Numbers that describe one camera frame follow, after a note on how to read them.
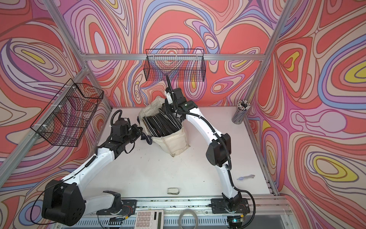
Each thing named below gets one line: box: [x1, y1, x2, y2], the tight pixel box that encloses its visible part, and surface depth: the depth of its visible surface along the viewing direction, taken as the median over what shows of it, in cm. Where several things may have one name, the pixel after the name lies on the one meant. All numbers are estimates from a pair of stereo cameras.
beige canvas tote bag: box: [138, 96, 191, 157], surface depth 87 cm
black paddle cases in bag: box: [142, 107, 183, 138], surface depth 91 cm
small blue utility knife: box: [236, 174, 256, 181], surface depth 84 cm
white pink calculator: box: [134, 209, 164, 229], surface depth 70 cm
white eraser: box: [167, 187, 180, 196], surface depth 79 cm
